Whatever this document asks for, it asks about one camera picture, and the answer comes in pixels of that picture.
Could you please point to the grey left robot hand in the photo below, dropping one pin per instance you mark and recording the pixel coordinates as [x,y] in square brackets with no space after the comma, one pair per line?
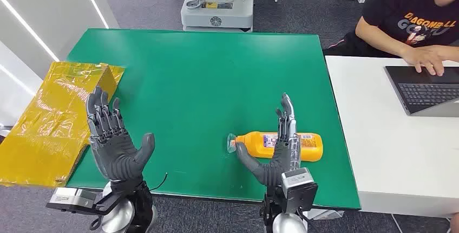
[114,152]

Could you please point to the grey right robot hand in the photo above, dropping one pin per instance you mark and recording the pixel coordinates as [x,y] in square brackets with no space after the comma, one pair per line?
[283,156]

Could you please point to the orange bottle with clear cap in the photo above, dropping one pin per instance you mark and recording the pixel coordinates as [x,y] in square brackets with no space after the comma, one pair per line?
[310,147]

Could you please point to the yellow taped cardboard box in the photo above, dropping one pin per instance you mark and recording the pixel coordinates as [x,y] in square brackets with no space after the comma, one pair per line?
[46,127]

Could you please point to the white desk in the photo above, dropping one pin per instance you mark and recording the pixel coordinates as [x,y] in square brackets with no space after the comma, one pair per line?
[394,145]

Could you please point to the dark grey laptop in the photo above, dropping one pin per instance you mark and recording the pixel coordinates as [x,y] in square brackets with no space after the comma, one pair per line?
[423,91]

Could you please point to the grey machine with column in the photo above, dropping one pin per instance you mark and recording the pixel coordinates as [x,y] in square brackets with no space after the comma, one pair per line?
[218,8]

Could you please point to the person's hand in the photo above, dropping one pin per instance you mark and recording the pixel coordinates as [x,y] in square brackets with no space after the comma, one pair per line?
[425,59]

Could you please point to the person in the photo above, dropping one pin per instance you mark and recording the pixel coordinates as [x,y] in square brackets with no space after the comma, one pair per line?
[405,5]

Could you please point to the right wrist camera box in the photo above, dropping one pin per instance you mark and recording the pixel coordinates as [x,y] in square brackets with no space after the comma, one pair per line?
[299,188]

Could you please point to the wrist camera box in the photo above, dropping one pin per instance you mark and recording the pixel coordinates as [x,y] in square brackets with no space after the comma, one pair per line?
[299,188]
[70,199]

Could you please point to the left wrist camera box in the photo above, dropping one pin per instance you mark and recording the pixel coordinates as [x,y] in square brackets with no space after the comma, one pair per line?
[70,199]

